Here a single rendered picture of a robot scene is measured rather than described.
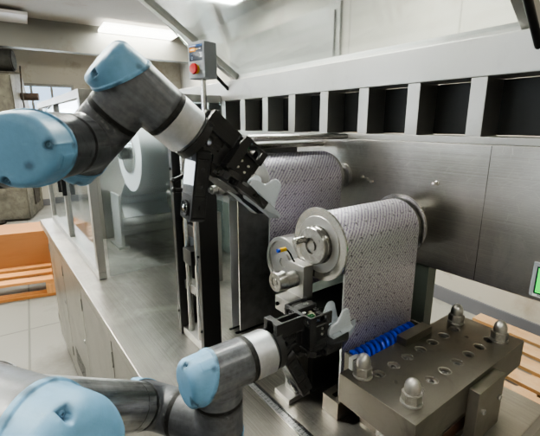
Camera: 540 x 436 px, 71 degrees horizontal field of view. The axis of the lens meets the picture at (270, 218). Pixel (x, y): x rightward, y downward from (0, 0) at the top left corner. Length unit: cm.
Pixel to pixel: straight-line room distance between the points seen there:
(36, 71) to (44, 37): 109
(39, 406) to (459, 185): 85
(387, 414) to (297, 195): 50
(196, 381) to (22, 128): 38
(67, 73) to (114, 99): 775
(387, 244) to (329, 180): 27
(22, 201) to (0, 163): 666
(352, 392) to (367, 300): 18
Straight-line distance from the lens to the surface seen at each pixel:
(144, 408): 66
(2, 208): 718
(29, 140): 42
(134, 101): 54
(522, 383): 265
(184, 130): 56
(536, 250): 91
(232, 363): 61
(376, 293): 84
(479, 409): 85
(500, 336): 98
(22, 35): 731
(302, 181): 94
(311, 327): 68
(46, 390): 33
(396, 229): 85
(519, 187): 90
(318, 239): 73
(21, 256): 436
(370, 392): 75
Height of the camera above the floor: 148
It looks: 14 degrees down
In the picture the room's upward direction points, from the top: straight up
